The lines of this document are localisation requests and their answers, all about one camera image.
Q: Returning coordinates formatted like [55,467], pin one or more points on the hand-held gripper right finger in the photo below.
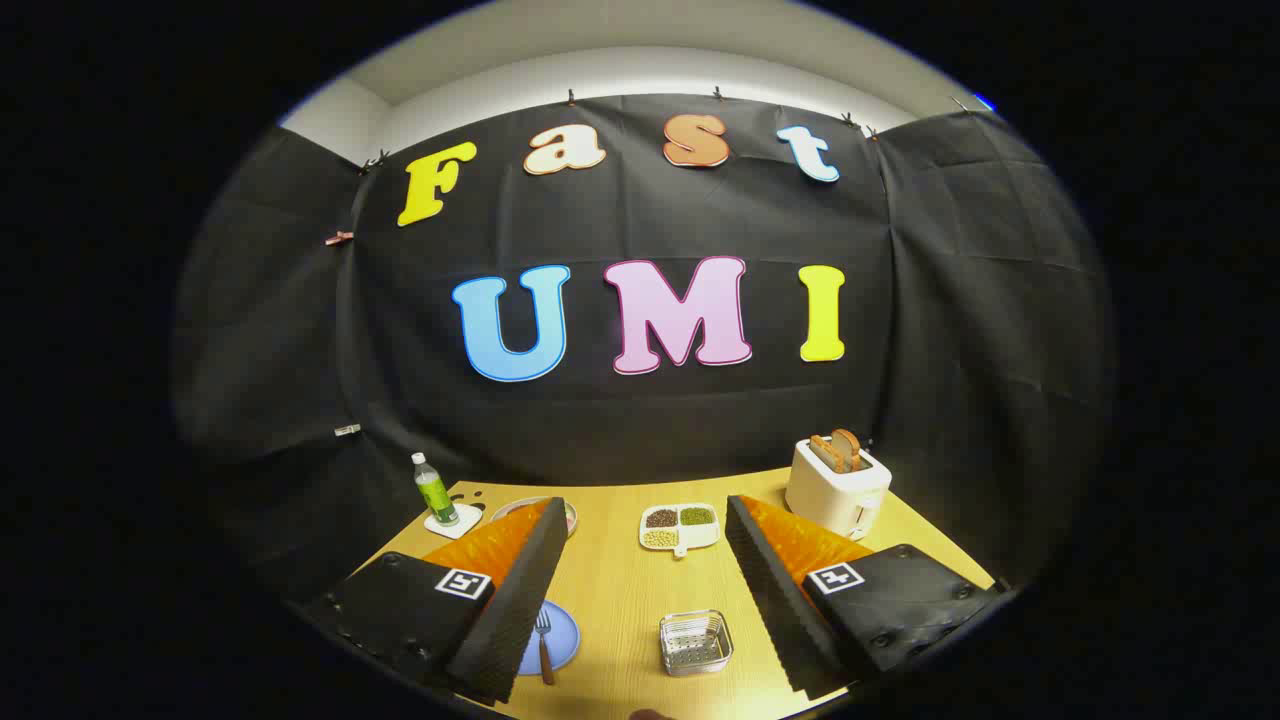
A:
[775,590]

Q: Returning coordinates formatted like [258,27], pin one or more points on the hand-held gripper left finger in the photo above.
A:
[520,600]

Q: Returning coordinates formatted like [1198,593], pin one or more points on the blue plate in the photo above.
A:
[562,640]

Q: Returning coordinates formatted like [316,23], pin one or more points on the plate of toy food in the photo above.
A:
[510,509]

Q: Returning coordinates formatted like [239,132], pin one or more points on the white square coaster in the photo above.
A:
[468,520]

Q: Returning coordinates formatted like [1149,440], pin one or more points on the white toaster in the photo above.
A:
[835,495]

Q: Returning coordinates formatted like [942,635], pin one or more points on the white divided bean dish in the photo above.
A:
[680,527]

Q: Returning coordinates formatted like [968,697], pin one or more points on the green drink bottle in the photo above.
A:
[434,492]

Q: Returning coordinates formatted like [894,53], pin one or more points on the toast slice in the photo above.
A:
[825,453]
[850,447]

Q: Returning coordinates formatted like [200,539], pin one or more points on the black backdrop cloth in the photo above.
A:
[620,420]

